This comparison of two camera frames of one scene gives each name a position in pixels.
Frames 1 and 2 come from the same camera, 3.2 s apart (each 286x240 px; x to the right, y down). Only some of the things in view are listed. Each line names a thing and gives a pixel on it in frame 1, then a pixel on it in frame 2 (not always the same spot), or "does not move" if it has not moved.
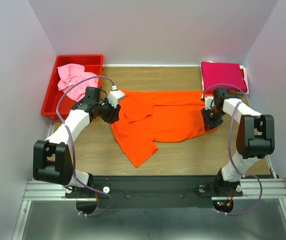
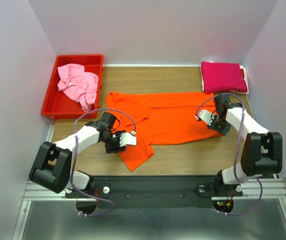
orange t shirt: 146,118 does not move
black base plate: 153,191 does not move
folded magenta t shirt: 214,73 does not move
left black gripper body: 107,112 -> 112,144
